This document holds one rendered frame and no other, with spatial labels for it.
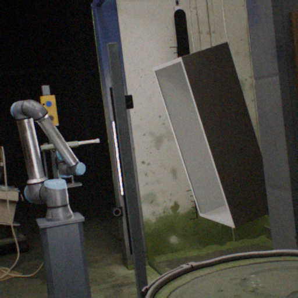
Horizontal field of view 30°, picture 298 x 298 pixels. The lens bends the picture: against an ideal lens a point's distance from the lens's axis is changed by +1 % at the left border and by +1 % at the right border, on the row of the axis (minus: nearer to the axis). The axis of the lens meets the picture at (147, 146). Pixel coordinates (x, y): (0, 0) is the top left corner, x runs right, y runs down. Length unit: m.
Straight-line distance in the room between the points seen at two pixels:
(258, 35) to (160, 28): 2.87
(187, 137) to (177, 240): 1.03
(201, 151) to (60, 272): 1.41
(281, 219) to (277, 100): 0.41
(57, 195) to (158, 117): 1.31
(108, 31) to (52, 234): 1.80
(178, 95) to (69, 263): 1.49
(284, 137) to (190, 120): 2.43
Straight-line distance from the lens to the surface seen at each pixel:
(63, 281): 3.85
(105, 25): 4.66
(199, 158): 4.26
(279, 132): 1.87
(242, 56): 5.00
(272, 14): 1.86
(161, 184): 4.70
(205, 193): 4.30
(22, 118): 3.90
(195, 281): 1.36
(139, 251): 2.70
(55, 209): 3.82
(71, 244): 3.80
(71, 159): 3.98
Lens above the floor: 1.27
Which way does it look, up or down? 3 degrees down
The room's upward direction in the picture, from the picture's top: 7 degrees counter-clockwise
